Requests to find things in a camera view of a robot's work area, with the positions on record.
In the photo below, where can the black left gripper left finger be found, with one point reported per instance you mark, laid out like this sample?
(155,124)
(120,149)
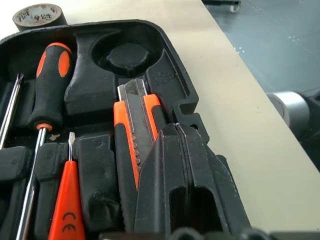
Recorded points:
(155,180)

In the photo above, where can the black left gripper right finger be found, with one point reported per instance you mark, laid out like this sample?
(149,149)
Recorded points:
(215,175)

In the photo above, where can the black orange utility knife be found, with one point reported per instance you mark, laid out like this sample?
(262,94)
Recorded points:
(140,117)

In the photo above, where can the orange test pen screwdriver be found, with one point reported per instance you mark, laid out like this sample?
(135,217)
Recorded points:
(67,195)

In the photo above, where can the black orange screwdriver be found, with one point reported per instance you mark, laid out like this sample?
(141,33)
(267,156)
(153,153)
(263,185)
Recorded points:
(11,105)
(50,85)

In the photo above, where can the black tool case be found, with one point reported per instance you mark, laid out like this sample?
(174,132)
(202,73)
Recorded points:
(100,95)

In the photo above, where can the black electrical tape roll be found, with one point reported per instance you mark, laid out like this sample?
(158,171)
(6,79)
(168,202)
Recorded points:
(37,16)

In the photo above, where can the black caster frame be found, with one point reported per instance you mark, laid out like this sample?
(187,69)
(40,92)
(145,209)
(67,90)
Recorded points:
(225,3)

